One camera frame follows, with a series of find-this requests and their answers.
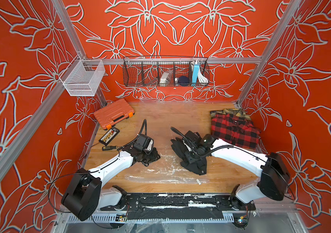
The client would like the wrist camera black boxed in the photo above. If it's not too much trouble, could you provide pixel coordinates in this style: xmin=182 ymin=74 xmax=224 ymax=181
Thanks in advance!
xmin=185 ymin=131 xmax=201 ymax=146
xmin=133 ymin=134 xmax=154 ymax=152

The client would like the black screwdriver bit holder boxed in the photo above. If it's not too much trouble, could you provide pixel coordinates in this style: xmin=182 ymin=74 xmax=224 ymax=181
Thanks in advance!
xmin=98 ymin=127 xmax=120 ymax=146

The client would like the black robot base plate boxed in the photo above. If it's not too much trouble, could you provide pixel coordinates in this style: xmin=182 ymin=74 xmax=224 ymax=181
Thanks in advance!
xmin=98 ymin=193 xmax=256 ymax=221

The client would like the clear plastic wall bin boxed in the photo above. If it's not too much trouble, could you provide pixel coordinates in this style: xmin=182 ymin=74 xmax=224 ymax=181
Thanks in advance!
xmin=60 ymin=60 xmax=105 ymax=98

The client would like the white cable duct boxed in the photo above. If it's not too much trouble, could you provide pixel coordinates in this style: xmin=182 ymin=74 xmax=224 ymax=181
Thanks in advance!
xmin=67 ymin=213 xmax=235 ymax=224

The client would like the dark blue round object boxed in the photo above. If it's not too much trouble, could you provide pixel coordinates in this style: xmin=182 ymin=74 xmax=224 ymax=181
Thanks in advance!
xmin=178 ymin=76 xmax=190 ymax=86

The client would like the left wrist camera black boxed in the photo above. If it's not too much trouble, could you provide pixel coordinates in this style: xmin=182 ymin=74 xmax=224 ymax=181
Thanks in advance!
xmin=133 ymin=134 xmax=154 ymax=152

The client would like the orange tool case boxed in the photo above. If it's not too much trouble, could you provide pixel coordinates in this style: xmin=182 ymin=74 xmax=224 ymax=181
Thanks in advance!
xmin=94 ymin=99 xmax=135 ymax=130

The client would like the grey bagged item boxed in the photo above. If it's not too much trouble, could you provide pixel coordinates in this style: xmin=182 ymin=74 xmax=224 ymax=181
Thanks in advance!
xmin=159 ymin=70 xmax=172 ymax=87

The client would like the olive plaid shirt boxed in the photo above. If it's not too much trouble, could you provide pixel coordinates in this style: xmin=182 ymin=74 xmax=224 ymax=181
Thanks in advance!
xmin=210 ymin=108 xmax=251 ymax=120

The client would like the white cable bundle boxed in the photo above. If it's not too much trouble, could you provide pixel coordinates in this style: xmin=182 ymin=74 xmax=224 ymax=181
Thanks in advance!
xmin=198 ymin=68 xmax=209 ymax=85

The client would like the red black plaid shirt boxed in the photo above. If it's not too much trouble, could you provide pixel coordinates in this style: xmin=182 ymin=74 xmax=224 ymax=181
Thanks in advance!
xmin=211 ymin=114 xmax=261 ymax=150

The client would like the light blue box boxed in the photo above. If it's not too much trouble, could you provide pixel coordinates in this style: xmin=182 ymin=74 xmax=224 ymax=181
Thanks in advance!
xmin=191 ymin=63 xmax=199 ymax=86

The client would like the clear plastic vacuum bag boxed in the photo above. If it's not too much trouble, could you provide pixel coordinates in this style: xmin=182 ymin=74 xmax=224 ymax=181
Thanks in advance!
xmin=121 ymin=102 xmax=227 ymax=185

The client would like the black wire wall basket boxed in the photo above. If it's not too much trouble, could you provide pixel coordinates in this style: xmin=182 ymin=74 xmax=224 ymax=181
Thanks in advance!
xmin=123 ymin=55 xmax=210 ymax=87

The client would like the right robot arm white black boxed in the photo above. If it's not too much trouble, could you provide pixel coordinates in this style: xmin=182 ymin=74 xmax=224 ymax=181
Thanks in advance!
xmin=172 ymin=133 xmax=289 ymax=203

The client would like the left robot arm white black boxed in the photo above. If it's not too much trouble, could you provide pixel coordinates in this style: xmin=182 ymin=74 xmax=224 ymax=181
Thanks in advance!
xmin=61 ymin=146 xmax=161 ymax=221

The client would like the black yellow screwdriver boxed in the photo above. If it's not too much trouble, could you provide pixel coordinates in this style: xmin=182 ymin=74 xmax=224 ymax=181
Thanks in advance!
xmin=102 ymin=146 xmax=118 ymax=151

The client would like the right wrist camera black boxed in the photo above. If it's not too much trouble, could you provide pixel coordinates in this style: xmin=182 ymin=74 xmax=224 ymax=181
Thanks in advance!
xmin=185 ymin=131 xmax=201 ymax=146

